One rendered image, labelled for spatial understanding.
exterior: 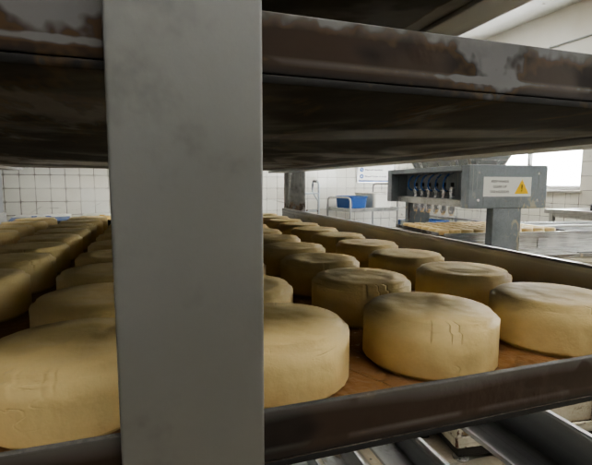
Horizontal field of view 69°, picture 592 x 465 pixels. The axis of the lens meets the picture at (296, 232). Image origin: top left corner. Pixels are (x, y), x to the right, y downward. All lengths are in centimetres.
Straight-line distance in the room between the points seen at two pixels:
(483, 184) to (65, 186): 472
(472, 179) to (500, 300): 150
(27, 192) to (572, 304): 558
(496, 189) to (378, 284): 156
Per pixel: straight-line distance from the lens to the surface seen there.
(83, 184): 558
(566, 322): 19
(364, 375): 16
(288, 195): 73
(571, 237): 220
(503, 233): 179
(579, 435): 30
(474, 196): 170
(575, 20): 583
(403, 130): 18
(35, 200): 565
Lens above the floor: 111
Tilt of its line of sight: 6 degrees down
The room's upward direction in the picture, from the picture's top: straight up
